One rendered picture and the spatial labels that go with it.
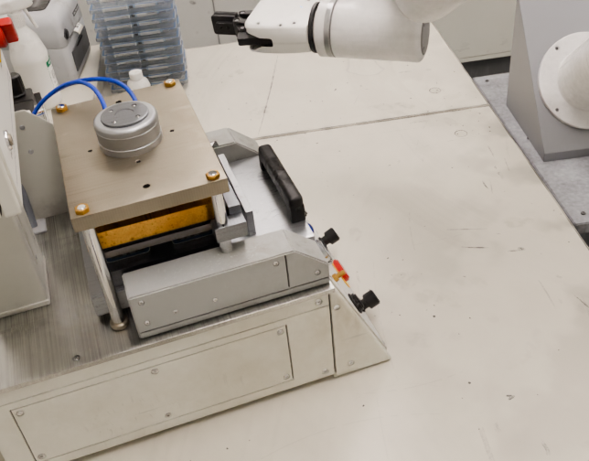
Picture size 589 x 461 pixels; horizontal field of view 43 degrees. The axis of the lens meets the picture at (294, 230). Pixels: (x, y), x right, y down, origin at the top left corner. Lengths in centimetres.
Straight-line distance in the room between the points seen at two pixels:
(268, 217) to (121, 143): 23
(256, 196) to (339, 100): 70
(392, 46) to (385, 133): 52
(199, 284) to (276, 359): 18
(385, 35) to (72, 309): 57
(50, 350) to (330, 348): 37
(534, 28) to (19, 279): 106
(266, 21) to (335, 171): 44
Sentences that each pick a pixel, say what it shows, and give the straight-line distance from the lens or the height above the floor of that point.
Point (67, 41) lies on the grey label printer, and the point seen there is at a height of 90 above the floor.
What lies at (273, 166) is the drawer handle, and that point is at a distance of 106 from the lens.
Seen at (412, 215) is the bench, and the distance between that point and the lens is 137.
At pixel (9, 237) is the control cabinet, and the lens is 98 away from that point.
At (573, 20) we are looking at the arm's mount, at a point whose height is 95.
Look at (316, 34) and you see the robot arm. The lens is 113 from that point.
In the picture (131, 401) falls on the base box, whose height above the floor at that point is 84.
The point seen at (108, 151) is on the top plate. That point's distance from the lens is 95.
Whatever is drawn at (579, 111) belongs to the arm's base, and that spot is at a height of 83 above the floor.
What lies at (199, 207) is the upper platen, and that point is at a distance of 92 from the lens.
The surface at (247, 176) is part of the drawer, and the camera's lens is 111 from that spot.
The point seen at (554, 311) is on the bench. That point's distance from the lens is 122.
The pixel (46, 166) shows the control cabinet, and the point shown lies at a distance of 116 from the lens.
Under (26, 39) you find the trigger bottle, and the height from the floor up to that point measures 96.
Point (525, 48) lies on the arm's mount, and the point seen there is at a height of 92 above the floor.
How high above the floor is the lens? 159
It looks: 39 degrees down
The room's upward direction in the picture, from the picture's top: 6 degrees counter-clockwise
